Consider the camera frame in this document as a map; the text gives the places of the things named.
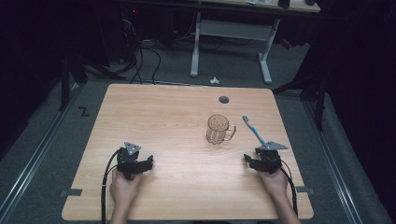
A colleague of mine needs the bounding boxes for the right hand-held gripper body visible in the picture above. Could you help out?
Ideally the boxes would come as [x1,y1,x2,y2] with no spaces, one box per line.
[254,140,290,175]

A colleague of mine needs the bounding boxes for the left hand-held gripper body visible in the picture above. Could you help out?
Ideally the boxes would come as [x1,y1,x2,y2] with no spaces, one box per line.
[116,141,145,182]

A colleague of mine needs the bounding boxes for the blue toothbrush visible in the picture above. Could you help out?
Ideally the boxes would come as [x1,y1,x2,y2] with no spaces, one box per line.
[242,115,268,147]

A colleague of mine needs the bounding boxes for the clear glass mug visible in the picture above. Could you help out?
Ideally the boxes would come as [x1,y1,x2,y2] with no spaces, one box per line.
[205,114,237,146]

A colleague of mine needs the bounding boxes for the person's right hand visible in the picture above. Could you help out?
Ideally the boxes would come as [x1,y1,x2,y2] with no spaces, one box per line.
[256,167,290,198]

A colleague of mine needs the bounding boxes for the person's left hand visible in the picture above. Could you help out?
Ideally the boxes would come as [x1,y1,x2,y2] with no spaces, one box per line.
[108,168,145,210]

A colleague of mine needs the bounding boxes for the grey tape strip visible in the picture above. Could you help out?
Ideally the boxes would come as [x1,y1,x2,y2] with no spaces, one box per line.
[59,188,84,199]
[295,185,316,197]

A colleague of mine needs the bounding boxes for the black tape floor mark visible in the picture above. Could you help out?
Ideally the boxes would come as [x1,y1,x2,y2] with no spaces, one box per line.
[78,105,92,118]

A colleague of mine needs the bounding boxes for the black metal stand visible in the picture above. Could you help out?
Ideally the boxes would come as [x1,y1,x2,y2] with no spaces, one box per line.
[58,54,127,112]
[272,73,330,133]

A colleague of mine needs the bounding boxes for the red floor object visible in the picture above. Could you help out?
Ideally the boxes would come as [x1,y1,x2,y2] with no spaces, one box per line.
[280,38,294,51]

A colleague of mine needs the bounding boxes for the dark computer tower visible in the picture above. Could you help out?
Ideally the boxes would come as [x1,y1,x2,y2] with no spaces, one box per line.
[120,5,142,43]

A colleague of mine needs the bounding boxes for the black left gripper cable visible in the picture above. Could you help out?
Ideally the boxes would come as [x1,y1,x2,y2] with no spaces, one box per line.
[100,148,122,224]

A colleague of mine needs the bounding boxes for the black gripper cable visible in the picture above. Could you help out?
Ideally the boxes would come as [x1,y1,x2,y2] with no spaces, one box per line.
[100,148,122,224]
[278,159,299,217]

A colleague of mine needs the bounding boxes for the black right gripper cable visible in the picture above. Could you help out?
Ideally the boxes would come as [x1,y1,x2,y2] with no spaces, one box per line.
[278,159,299,217]

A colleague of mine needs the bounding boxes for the metal floor rail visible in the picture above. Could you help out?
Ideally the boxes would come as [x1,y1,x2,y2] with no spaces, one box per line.
[0,83,84,218]
[302,98,364,224]

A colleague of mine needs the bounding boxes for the black floor cables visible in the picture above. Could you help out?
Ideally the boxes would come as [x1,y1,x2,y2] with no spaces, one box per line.
[118,18,163,86]

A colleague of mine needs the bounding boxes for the white metal frame desk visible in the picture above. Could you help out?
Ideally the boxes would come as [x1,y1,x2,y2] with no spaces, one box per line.
[189,0,321,86]

